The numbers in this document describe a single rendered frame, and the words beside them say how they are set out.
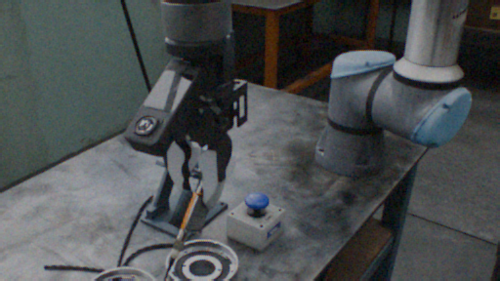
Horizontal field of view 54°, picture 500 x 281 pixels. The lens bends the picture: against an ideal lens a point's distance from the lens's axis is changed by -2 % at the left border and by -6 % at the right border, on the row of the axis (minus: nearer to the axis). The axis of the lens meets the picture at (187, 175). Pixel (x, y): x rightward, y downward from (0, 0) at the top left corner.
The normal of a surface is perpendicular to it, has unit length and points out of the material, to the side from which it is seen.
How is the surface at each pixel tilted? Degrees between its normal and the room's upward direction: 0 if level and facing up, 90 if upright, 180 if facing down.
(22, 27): 90
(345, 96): 90
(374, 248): 0
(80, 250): 0
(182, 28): 91
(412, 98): 91
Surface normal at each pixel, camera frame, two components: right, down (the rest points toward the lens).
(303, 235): -0.04, -0.86
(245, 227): -0.65, 0.41
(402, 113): -0.83, 0.32
